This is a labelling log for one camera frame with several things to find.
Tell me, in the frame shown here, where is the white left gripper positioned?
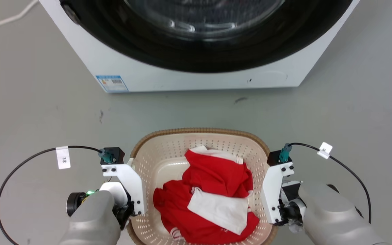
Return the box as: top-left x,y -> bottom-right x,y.
99,182 -> 136,230

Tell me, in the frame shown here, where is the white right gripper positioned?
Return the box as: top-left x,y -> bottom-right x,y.
279,180 -> 306,233

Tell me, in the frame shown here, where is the beige perforated laundry basket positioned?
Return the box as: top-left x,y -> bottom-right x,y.
126,128 -> 279,245

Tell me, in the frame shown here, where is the red and white shirt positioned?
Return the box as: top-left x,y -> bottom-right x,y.
153,146 -> 260,245

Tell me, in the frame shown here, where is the blue energy label sticker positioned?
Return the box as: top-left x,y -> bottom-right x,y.
96,75 -> 129,93

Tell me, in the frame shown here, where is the white washing machine body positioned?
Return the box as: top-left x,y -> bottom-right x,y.
39,0 -> 360,93

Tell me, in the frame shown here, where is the black round washer door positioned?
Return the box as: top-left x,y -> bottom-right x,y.
59,0 -> 354,73

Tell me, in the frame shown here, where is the white left camera bracket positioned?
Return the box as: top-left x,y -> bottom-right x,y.
101,163 -> 146,216

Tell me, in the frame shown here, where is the white camera bracket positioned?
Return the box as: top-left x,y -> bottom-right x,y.
261,163 -> 295,226
101,163 -> 146,216

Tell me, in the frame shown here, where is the white right camera bracket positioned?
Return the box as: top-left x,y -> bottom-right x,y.
261,163 -> 295,226

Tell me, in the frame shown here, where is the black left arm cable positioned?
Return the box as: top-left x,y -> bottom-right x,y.
0,146 -> 103,245

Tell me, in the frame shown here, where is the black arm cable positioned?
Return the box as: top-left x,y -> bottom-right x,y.
286,143 -> 372,224
0,146 -> 103,245

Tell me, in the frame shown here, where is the long white cable tag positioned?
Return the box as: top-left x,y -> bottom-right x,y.
56,146 -> 71,169

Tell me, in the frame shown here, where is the small white cable tag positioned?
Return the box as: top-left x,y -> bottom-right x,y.
317,142 -> 333,159

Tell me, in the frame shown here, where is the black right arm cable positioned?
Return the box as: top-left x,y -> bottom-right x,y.
286,143 -> 372,224

